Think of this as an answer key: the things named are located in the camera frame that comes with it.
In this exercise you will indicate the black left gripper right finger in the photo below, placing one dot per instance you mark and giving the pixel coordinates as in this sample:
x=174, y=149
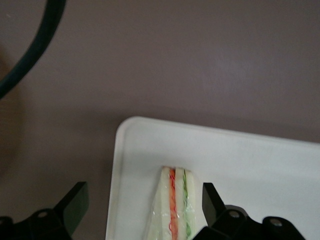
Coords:
x=237, y=227

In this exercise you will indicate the cream plastic tray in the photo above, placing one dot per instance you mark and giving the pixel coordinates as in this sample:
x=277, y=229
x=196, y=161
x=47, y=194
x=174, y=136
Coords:
x=250, y=165

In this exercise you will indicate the triangle sandwich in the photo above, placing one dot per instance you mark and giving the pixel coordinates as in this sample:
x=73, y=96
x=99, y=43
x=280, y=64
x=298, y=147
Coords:
x=172, y=207

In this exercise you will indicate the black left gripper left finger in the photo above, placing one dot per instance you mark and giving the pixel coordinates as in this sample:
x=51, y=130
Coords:
x=50, y=225

